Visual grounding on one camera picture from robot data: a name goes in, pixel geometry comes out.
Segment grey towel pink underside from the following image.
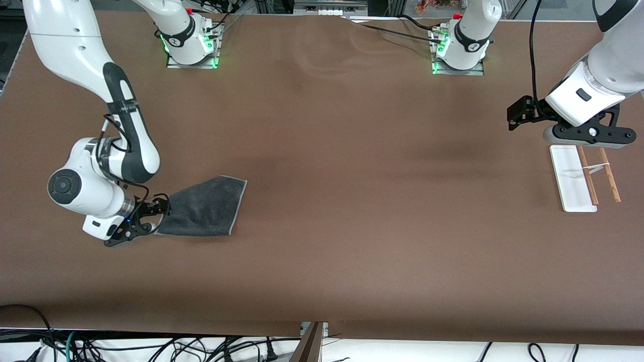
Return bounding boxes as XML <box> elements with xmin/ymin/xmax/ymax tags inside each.
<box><xmin>154</xmin><ymin>174</ymin><xmax>248</xmax><ymax>237</ymax></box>

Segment white base wooden towel rack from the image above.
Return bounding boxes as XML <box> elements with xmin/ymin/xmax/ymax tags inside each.
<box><xmin>549</xmin><ymin>145</ymin><xmax>622</xmax><ymax>213</ymax></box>

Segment colourful snack packs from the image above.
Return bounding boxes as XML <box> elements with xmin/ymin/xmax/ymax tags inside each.
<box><xmin>417</xmin><ymin>0</ymin><xmax>456</xmax><ymax>14</ymax></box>

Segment brown table cover sheet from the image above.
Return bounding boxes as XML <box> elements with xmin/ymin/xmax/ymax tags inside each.
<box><xmin>0</xmin><ymin>10</ymin><xmax>644</xmax><ymax>347</ymax></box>

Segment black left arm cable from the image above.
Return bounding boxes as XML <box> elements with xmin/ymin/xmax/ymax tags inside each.
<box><xmin>528</xmin><ymin>0</ymin><xmax>545</xmax><ymax>114</ymax></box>

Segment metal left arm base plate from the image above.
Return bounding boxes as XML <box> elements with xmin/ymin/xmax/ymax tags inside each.
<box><xmin>431</xmin><ymin>29</ymin><xmax>486</xmax><ymax>76</ymax></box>

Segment black velcro cable strap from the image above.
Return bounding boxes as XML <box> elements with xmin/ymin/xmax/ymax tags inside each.
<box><xmin>107</xmin><ymin>100</ymin><xmax>140</xmax><ymax>115</ymax></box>

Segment short black table cable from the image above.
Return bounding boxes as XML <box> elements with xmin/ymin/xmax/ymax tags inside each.
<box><xmin>400</xmin><ymin>14</ymin><xmax>446</xmax><ymax>31</ymax></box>

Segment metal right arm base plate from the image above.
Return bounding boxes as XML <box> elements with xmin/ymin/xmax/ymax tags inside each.
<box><xmin>166</xmin><ymin>23</ymin><xmax>222</xmax><ymax>70</ymax></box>

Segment thick black floor cable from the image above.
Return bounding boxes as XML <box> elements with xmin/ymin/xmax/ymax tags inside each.
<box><xmin>0</xmin><ymin>304</ymin><xmax>57</xmax><ymax>362</ymax></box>

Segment long black table cable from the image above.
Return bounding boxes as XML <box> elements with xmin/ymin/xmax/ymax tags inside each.
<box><xmin>351</xmin><ymin>21</ymin><xmax>448</xmax><ymax>39</ymax></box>

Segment black cable with plug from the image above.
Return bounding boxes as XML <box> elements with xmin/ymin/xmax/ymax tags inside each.
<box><xmin>221</xmin><ymin>338</ymin><xmax>302</xmax><ymax>362</ymax></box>

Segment brown wooden post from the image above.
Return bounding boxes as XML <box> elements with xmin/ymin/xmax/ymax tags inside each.
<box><xmin>289</xmin><ymin>322</ymin><xmax>324</xmax><ymax>362</ymax></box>

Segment small metal bracket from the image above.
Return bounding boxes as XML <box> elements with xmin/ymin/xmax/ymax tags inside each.
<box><xmin>300</xmin><ymin>322</ymin><xmax>330</xmax><ymax>338</ymax></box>

